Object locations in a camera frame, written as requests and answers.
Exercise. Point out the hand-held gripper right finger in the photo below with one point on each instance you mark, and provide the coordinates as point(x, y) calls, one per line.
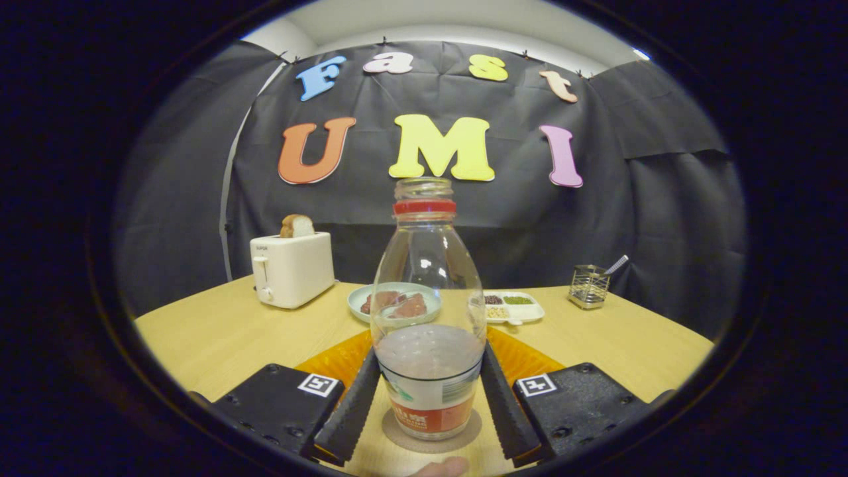
point(507, 411)

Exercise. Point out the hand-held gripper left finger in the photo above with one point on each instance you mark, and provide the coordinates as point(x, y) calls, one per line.
point(351, 411)

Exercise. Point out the round brown coaster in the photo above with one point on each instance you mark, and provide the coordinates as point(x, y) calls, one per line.
point(430, 446)

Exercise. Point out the clear plastic bottle red label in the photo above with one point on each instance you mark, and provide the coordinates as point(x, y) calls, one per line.
point(430, 371)

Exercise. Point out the white divided tray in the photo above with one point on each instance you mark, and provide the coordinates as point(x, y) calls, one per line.
point(523, 311)

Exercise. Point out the pale green plate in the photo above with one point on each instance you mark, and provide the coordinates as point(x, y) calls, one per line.
point(356, 301)

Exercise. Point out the brown meat piece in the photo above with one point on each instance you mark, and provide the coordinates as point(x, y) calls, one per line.
point(371, 303)
point(411, 307)

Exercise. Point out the wooden table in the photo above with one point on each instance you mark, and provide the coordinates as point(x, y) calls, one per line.
point(232, 338)

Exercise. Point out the white toaster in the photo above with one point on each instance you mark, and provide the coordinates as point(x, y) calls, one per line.
point(295, 271)

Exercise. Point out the metal spoon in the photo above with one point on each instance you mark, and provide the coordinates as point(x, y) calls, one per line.
point(617, 264)

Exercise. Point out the bread slice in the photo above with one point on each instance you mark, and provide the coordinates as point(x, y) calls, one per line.
point(298, 226)

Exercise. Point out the black backdrop cloth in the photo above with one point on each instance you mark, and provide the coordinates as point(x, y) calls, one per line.
point(185, 199)

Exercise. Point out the ceiling light panel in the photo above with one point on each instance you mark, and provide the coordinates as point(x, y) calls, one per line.
point(641, 54)

